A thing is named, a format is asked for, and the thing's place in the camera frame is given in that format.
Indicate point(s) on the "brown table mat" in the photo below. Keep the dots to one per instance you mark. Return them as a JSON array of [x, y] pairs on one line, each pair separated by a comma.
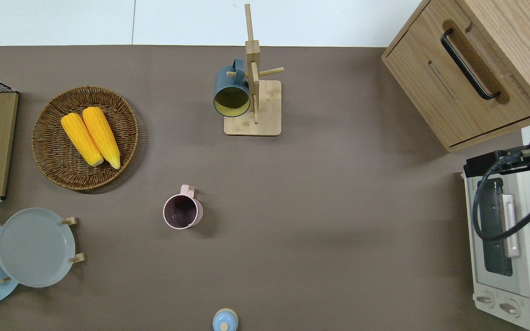
[[338, 207]]

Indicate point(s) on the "light wooden cabinet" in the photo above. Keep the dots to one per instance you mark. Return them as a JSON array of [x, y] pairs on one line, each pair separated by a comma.
[[430, 69]]

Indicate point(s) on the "brown wicker basket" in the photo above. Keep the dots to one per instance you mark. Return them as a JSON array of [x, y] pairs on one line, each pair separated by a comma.
[[53, 156]]

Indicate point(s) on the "wooden plate rack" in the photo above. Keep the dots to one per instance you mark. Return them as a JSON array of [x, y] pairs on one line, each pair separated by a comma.
[[69, 221]]

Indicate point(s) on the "pink mug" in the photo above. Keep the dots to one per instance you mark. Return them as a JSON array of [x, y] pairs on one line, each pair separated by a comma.
[[182, 211]]

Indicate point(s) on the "dark teal mug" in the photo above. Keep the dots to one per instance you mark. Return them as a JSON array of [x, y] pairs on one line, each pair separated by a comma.
[[228, 78]]

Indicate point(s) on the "grey plate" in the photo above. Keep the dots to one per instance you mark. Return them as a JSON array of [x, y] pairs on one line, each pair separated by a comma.
[[35, 248]]

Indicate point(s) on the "yellow corn cob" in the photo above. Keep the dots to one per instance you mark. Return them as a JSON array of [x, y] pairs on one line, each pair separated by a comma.
[[101, 135], [81, 138]]

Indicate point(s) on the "black camera box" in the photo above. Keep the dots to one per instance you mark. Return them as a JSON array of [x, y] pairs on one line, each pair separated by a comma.
[[481, 164]]

